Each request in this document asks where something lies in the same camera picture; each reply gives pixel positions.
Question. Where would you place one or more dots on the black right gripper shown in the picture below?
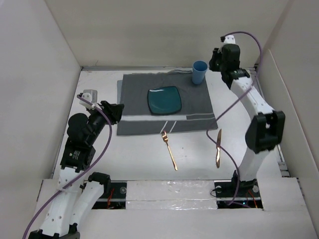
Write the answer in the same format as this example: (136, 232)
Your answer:
(215, 54)

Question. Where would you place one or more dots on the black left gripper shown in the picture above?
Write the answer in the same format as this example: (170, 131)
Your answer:
(113, 110)

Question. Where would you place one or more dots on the blue plastic cup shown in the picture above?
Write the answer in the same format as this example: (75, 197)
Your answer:
(199, 69)

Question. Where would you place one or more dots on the teal square plate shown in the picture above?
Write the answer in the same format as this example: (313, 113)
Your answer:
(164, 100)

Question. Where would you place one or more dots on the grey cloth placemat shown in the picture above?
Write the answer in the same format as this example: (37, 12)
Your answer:
(196, 113)

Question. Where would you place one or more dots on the copper fork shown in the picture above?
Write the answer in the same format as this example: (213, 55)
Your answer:
(165, 139)

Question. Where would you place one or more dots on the copper knife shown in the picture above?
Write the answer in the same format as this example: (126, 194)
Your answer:
(218, 148)

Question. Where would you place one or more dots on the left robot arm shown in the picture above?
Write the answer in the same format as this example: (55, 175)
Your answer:
(74, 198)

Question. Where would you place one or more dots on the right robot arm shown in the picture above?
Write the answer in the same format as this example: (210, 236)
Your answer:
(265, 130)

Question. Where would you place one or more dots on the silver foil tape strip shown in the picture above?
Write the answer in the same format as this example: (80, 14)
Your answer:
(170, 195)

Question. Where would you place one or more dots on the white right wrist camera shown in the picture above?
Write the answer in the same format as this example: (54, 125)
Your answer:
(228, 39)

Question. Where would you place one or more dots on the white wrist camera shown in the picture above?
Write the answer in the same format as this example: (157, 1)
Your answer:
(88, 98)
(228, 39)

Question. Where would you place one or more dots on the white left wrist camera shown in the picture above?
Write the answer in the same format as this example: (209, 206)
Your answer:
(88, 98)

